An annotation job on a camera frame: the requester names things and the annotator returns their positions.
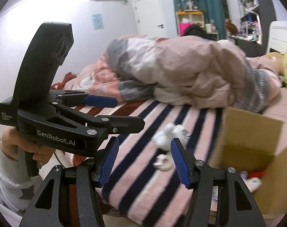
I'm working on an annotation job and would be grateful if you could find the white tape roll dispenser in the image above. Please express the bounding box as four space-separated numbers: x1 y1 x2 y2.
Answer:
153 154 174 171

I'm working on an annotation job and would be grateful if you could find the grey left sleeve forearm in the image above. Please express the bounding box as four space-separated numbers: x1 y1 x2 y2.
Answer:
0 150 42 226

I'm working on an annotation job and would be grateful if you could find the person's left hand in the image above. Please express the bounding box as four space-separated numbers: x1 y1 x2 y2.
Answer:
0 127 56 166

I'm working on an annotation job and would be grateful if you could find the white fluffy bunny plush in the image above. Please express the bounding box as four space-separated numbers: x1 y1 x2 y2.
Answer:
152 123 190 151

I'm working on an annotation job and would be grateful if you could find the striped fleece blanket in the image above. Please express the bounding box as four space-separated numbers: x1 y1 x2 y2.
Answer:
51 73 227 227

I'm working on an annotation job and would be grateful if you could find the cardboard box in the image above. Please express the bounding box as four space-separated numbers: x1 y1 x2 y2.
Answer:
209 108 287 218

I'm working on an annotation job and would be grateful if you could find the white kitty plush head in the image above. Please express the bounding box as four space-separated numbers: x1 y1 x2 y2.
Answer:
239 171 264 193

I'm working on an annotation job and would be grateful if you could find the pink grey patchwork duvet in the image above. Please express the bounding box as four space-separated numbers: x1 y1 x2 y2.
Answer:
63 35 282 113

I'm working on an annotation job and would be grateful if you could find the white door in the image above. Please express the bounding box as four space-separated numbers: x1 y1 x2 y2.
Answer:
133 0 167 37

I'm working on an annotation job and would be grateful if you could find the yellow wooden shelf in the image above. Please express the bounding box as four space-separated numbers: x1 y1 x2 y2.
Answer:
175 9 205 36

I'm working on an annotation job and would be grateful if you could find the teal curtain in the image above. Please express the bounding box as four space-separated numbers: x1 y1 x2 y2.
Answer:
172 0 227 40

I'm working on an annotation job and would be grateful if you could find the white headboard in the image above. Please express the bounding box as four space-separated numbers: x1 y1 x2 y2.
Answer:
266 21 287 53

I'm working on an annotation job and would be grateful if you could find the blue wall poster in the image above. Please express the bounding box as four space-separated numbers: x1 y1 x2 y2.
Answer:
92 14 104 30

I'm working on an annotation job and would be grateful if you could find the white wall shelf unit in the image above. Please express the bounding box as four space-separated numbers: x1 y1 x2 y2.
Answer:
239 0 276 47

